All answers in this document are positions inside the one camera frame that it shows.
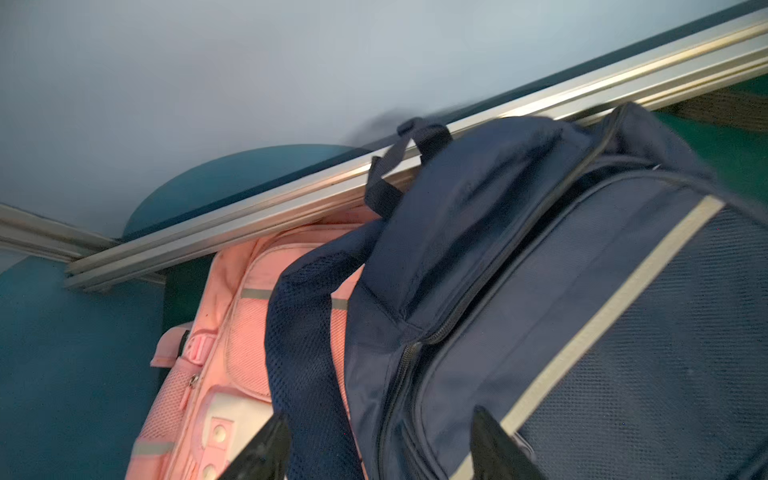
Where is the navy blue backpack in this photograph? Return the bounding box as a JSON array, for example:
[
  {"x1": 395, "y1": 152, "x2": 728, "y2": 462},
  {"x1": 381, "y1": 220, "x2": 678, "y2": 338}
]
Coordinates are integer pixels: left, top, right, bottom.
[{"x1": 265, "y1": 103, "x2": 767, "y2": 479}]

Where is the pink backpack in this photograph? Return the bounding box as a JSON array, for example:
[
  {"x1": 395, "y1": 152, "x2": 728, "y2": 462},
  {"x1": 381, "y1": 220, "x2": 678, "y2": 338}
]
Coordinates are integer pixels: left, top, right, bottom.
[{"x1": 126, "y1": 206, "x2": 375, "y2": 479}]

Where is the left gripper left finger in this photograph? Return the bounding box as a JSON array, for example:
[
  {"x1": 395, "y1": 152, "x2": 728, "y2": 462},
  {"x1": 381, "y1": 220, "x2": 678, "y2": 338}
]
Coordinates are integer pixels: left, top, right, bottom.
[{"x1": 218, "y1": 412, "x2": 292, "y2": 480}]

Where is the rear horizontal aluminium bar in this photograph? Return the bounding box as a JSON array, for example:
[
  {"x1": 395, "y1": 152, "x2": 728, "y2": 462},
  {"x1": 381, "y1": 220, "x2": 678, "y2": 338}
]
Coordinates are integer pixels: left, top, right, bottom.
[{"x1": 62, "y1": 8, "x2": 768, "y2": 294}]

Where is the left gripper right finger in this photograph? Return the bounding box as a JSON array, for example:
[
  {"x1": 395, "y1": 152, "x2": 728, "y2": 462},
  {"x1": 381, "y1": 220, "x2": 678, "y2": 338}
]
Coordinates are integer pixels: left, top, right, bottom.
[{"x1": 470, "y1": 406, "x2": 545, "y2": 480}]

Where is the left aluminium frame post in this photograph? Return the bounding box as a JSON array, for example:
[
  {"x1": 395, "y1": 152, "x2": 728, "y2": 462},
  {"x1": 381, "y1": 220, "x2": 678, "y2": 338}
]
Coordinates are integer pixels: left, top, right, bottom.
[{"x1": 0, "y1": 203, "x2": 166, "y2": 286}]

